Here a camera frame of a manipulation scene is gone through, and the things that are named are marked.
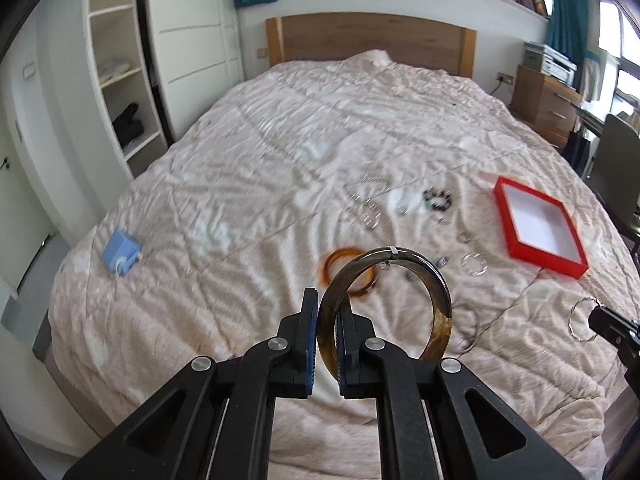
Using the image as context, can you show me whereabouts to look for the silver twisted bangle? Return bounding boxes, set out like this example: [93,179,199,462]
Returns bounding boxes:
[567,296,601,344]
[461,252,488,276]

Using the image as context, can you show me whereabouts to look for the dark translucent brown bangle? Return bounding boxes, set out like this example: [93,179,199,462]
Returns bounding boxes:
[317,246,452,379]

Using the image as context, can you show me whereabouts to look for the amber orange bangle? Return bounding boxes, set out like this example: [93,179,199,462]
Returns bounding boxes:
[320,246,378,298]

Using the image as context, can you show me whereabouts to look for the thin metal wire bangle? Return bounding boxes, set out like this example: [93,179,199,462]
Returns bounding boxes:
[440,304,480,356]

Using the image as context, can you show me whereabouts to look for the red jewelry box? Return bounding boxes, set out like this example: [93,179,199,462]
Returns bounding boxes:
[494,176,589,278]

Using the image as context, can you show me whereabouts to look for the grey office chair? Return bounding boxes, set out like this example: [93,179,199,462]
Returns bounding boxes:
[586,114,640,245]

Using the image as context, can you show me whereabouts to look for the pink quilted bedspread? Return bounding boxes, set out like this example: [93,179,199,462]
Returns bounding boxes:
[49,50,639,479]

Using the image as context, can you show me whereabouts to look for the black shopping bag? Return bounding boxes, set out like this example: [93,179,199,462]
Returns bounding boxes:
[562,132,591,177]

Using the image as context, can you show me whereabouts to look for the blue plug adapter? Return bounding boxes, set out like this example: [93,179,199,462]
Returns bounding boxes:
[101,229,142,276]

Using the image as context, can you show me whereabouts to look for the wooden drawer nightstand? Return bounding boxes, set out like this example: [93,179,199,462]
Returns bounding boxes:
[509,65,582,148]

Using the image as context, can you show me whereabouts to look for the white printer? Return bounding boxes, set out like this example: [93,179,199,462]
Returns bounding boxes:
[523,42,577,87]

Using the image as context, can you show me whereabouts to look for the black folded clothes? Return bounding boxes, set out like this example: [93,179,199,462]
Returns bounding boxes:
[112,103,144,148]

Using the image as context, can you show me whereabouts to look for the right teal curtain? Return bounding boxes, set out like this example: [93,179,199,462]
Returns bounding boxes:
[546,0,589,66]

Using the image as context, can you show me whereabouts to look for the wooden headboard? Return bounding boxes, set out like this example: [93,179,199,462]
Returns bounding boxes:
[265,12,477,78]

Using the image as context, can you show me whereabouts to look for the white wardrobe with shelves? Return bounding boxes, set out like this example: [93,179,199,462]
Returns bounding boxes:
[88,0,244,176]

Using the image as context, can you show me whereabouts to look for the dark beaded bracelet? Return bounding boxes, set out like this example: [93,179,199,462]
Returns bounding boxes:
[422,186,456,214]

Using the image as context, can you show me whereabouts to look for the silver chain necklace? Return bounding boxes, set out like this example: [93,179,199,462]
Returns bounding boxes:
[344,173,392,231]

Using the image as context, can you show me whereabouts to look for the wall power socket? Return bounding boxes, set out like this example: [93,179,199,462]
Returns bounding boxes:
[497,73,514,86]

